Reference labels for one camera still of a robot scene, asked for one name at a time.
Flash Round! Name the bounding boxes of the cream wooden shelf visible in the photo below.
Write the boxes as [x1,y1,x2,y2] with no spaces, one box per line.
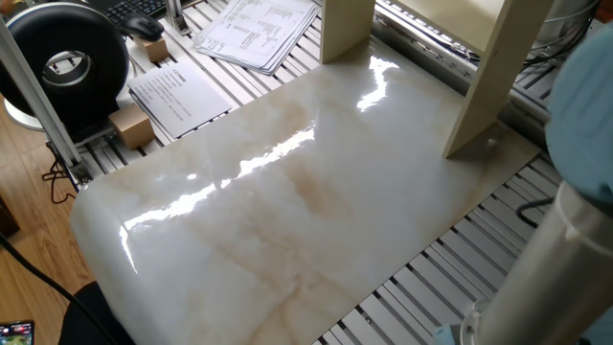
[319,0,557,160]

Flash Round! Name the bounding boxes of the white marble pattern board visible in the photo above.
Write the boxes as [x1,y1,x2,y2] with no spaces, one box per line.
[69,36,542,345]

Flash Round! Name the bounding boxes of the stack of printed papers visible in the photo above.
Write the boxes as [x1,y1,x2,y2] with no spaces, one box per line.
[193,0,322,77]

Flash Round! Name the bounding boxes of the single printed paper sheet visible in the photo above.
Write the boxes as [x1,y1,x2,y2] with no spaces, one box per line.
[126,60,235,141]

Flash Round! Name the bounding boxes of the large wooden block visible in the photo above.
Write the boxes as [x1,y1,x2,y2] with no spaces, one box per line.
[107,102,157,151]

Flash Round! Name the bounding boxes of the small wooden block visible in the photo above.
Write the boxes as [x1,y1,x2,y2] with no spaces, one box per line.
[133,34,170,64]

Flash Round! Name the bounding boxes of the short metal stand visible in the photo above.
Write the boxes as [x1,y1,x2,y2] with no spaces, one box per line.
[164,0,193,37]

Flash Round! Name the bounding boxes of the black computer mouse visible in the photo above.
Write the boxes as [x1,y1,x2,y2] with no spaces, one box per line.
[118,11,166,43]

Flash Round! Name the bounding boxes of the black keyboard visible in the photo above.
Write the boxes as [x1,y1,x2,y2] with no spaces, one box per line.
[102,0,170,28]

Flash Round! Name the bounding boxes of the black round fan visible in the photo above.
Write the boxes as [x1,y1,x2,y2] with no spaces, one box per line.
[0,1,132,141]

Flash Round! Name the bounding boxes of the dark brown furniture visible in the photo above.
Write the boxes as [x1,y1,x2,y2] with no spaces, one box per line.
[0,195,21,239]

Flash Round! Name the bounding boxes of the smartphone with lit screen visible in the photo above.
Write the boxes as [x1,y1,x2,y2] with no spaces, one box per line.
[0,319,35,345]

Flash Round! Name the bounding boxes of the coiled black cable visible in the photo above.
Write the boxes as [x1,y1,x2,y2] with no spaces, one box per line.
[514,196,557,230]

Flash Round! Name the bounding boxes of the tangled black floor wires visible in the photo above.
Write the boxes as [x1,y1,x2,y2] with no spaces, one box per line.
[41,142,79,205]

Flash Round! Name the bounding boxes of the aluminium frame post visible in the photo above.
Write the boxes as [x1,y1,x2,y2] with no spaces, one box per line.
[0,18,94,187]

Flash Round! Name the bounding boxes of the thick black floor cable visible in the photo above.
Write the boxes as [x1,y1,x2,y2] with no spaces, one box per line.
[0,231,117,345]

